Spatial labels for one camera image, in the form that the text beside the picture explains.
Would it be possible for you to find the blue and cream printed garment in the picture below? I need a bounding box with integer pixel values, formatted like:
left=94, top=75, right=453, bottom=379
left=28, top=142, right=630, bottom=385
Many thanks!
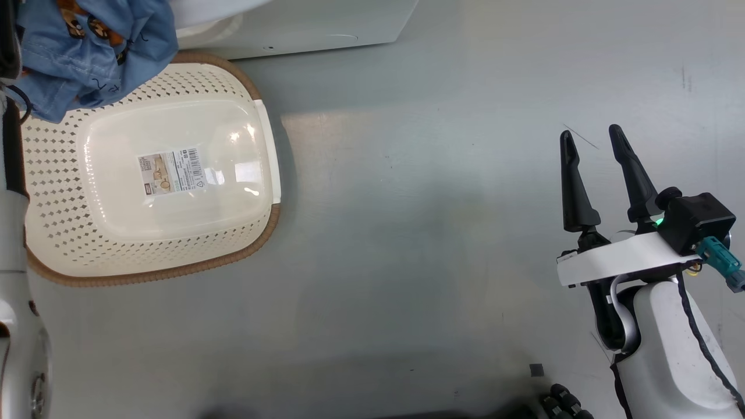
left=15, top=0, right=179, bottom=124

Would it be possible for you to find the cream perforated laundry basket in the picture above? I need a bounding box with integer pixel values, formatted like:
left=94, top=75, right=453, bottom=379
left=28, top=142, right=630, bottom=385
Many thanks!
left=22, top=51, right=282, bottom=287

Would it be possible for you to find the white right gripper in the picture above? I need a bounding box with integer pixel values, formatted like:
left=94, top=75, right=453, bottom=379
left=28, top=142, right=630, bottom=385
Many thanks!
left=556, top=123, right=702, bottom=289

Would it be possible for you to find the white washing machine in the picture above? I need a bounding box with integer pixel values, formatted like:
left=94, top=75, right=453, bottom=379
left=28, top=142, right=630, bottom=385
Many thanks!
left=169, top=0, right=420, bottom=61

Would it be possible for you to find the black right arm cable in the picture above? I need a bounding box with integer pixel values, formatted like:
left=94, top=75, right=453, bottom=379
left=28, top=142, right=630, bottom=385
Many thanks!
left=675, top=274, right=745, bottom=408

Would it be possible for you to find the teal right camera connector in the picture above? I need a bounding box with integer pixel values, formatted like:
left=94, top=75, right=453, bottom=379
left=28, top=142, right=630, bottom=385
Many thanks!
left=694, top=236, right=745, bottom=293

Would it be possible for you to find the basket product label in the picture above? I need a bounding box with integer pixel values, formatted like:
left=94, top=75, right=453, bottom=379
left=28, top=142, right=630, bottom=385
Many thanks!
left=137, top=147, right=225, bottom=196

